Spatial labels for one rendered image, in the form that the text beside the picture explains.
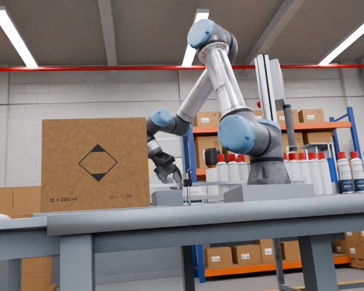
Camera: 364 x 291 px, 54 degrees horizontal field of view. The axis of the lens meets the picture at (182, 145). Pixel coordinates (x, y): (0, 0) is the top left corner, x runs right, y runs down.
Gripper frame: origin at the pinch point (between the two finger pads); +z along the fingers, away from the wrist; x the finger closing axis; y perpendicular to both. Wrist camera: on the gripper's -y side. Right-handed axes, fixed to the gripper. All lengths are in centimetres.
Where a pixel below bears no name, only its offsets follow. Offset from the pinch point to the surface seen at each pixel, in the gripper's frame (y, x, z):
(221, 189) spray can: -2.1, -15.0, 9.1
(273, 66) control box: -17, -61, -23
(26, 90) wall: 468, 6, -268
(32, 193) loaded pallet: 316, 72, -83
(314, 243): -62, -6, 28
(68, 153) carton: -41, 33, -28
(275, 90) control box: -16, -56, -14
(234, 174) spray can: -2.8, -23.4, 7.1
